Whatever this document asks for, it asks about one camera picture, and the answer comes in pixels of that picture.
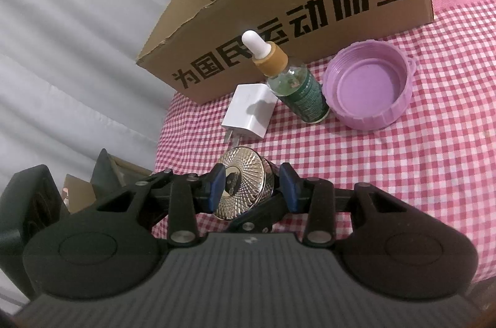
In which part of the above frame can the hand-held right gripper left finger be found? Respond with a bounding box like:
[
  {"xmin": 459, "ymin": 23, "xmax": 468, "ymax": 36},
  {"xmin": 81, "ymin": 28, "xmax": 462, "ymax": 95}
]
[{"xmin": 97, "ymin": 163, "xmax": 226, "ymax": 248}]

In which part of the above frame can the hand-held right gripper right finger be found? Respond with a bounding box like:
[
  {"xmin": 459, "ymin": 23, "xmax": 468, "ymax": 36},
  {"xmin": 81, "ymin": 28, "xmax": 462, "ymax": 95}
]
[{"xmin": 278, "ymin": 162, "xmax": 407, "ymax": 247}]

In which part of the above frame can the gold lid cosmetic jar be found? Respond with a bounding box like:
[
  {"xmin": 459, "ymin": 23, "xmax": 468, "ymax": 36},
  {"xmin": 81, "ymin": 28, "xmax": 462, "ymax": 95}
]
[{"xmin": 212, "ymin": 146, "xmax": 280, "ymax": 222}]

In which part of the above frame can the white charger plug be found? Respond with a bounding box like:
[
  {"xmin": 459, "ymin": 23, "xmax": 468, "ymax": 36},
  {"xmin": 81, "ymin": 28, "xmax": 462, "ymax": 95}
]
[{"xmin": 222, "ymin": 83, "xmax": 279, "ymax": 145}]

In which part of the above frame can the green glass dropper bottle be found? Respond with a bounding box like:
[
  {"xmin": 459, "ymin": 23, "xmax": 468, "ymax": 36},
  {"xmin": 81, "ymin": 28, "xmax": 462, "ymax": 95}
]
[{"xmin": 242, "ymin": 30, "xmax": 331, "ymax": 123}]

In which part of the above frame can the purple plastic lid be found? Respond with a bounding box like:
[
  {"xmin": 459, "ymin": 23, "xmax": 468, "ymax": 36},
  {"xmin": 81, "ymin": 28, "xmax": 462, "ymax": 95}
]
[{"xmin": 322, "ymin": 39, "xmax": 417, "ymax": 130}]

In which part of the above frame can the pink checkered bed sheet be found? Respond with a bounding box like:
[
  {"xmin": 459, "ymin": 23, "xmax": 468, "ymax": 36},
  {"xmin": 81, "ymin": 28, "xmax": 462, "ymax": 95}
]
[{"xmin": 153, "ymin": 0, "xmax": 496, "ymax": 294}]

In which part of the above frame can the brown cardboard piece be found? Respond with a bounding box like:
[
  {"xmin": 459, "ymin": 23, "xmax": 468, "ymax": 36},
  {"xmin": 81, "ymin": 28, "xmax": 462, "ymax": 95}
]
[{"xmin": 63, "ymin": 173, "xmax": 94, "ymax": 213}]

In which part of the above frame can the black box-shaped object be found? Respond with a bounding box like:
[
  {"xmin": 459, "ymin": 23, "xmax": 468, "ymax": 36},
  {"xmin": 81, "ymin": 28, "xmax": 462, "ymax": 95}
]
[{"xmin": 0, "ymin": 165, "xmax": 70, "ymax": 298}]

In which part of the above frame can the white curtain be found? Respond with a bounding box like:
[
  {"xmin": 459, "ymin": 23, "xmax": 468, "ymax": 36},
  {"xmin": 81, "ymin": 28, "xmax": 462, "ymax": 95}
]
[{"xmin": 0, "ymin": 0, "xmax": 249, "ymax": 197}]

